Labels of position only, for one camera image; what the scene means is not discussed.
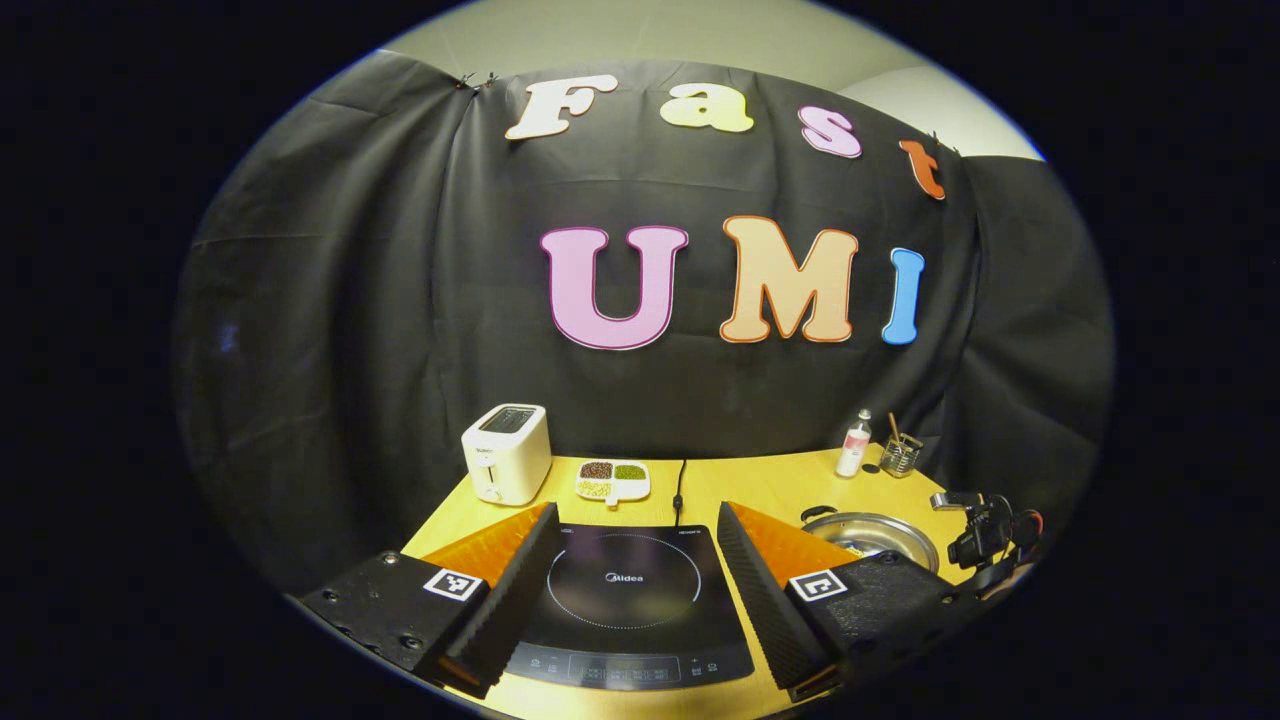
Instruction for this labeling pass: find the steel pot with black handles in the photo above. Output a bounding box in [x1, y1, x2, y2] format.
[800, 505, 941, 574]

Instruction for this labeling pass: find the clear bottle with pink label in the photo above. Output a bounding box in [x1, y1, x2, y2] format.
[835, 408, 874, 479]

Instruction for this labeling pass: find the black backdrop cloth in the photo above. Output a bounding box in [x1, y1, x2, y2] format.
[175, 50, 1116, 601]

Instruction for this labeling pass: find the white toaster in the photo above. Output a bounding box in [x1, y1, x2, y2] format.
[461, 403, 553, 507]

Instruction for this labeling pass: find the clear ribbed utensil holder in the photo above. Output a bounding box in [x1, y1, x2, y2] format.
[879, 432, 925, 479]

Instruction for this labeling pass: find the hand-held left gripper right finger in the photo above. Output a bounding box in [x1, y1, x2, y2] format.
[716, 501, 986, 703]

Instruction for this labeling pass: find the white divided dish of beans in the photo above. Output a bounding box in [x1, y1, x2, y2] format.
[574, 459, 652, 507]

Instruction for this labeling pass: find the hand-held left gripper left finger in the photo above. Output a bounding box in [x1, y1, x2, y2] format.
[298, 502, 563, 700]

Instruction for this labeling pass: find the black induction cooktop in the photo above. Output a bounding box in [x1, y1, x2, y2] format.
[503, 522, 756, 693]

